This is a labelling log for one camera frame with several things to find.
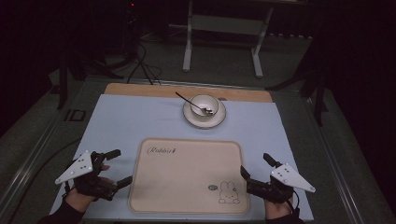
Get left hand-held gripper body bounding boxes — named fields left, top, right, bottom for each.
left=55, top=150, right=119, bottom=202

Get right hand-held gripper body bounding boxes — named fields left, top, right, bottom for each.
left=247, top=162, right=317, bottom=204

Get person's left hand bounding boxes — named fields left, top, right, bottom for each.
left=64, top=163, right=115, bottom=213

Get person's right hand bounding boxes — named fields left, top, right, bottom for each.
left=263, top=197, right=295, bottom=220

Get light blue table mat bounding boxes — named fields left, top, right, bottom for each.
left=49, top=92, right=315, bottom=222

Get beige rabbit placemat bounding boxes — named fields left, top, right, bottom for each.
left=128, top=137, right=250, bottom=216

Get white saucer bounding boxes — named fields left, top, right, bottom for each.
left=182, top=97, right=227, bottom=130

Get white bowl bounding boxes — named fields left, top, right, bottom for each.
left=189, top=93, right=220, bottom=119

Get black stand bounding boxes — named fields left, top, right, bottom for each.
left=265, top=36, right=330, bottom=127
left=46, top=46, right=125, bottom=110

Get metal spoon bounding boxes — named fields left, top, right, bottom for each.
left=174, top=91, right=215, bottom=116

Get right hand-held gripper cable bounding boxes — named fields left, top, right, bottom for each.
left=287, top=189, right=302, bottom=219

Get black floor cable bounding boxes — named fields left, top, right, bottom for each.
left=5, top=137, right=82, bottom=218

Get metal floor rail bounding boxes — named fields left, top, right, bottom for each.
left=0, top=106, right=64, bottom=217
left=302, top=95, right=359, bottom=224

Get black floor cables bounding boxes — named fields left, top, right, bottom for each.
left=125, top=41, right=163, bottom=86

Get white metal table frame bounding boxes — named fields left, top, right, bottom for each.
left=182, top=0, right=276, bottom=79

